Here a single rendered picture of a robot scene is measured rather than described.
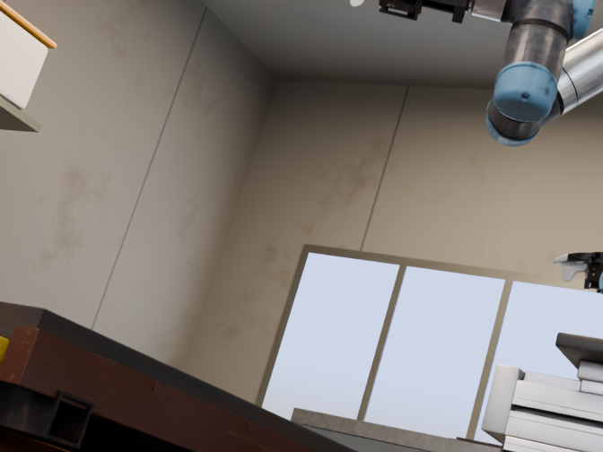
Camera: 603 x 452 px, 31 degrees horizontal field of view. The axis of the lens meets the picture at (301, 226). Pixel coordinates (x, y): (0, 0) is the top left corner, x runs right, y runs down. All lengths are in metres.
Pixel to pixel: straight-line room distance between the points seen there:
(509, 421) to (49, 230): 3.86
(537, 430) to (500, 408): 0.06
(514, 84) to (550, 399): 0.40
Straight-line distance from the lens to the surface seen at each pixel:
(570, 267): 2.46
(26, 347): 1.18
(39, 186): 5.05
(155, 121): 5.62
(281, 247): 5.97
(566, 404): 1.44
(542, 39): 1.42
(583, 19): 1.46
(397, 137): 5.94
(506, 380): 1.47
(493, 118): 1.53
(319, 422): 2.95
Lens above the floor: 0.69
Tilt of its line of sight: 16 degrees up
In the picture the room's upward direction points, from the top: 17 degrees clockwise
